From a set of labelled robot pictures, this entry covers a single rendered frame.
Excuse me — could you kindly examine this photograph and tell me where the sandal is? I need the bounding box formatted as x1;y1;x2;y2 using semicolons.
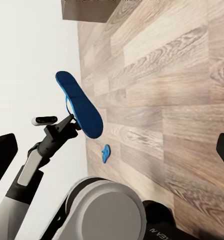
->
55;71;103;139
102;144;111;163

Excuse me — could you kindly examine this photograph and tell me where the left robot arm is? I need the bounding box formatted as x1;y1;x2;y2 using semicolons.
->
0;114;82;240

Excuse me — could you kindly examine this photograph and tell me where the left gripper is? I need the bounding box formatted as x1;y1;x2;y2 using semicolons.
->
42;114;82;152

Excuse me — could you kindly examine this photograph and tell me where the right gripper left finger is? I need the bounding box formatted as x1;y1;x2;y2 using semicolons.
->
0;133;18;179

